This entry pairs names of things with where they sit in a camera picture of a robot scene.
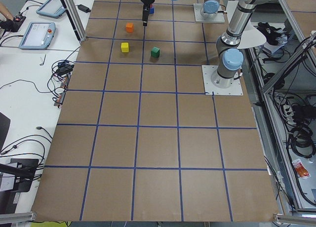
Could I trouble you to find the white power strip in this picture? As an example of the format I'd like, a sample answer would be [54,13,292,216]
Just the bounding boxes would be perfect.
[281,102,296,126]

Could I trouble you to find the red snack packet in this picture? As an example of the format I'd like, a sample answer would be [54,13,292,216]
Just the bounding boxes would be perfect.
[292,159,310,179]

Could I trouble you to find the aluminium frame post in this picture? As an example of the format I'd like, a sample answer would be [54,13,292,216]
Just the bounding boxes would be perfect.
[60,0,86,42]

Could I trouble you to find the black monitor stand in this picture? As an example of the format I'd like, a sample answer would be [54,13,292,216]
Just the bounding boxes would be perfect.
[0,158,39,192]

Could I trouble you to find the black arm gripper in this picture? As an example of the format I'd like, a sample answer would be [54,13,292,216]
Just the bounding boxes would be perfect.
[141,0,155,27]

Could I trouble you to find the blue teach pendant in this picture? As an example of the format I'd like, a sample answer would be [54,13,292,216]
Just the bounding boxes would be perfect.
[19,22,56,50]
[36,0,65,19]

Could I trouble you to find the near blue teach pendant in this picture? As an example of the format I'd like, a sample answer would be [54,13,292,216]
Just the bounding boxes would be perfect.
[19,22,56,50]

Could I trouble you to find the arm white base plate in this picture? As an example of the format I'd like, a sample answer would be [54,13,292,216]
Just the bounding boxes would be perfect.
[202,65,243,96]
[193,3,225,24]

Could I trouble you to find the black power adapter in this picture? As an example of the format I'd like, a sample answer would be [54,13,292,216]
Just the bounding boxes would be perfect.
[77,4,91,13]

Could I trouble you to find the orange wooden block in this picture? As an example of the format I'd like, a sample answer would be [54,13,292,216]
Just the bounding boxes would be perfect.
[125,22,134,33]

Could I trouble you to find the green wooden block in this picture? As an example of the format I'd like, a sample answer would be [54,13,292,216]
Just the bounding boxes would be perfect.
[151,46,160,58]

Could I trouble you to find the far blue teach pendant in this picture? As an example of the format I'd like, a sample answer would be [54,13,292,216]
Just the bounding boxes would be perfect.
[36,0,65,19]

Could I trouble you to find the yellow wooden block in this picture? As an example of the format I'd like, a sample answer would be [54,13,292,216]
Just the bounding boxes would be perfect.
[120,42,129,53]

